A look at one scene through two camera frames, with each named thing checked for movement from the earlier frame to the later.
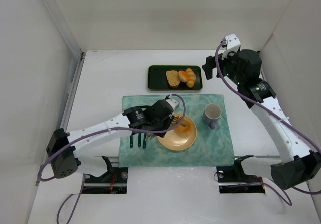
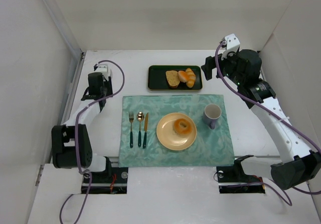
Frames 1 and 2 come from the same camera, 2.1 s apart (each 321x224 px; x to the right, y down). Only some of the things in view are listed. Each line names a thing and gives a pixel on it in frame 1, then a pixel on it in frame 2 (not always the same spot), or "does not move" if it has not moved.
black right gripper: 209,67 does not move
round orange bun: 183,76 does not move
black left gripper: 144,128 -> 94,97
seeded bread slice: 172,77 does not move
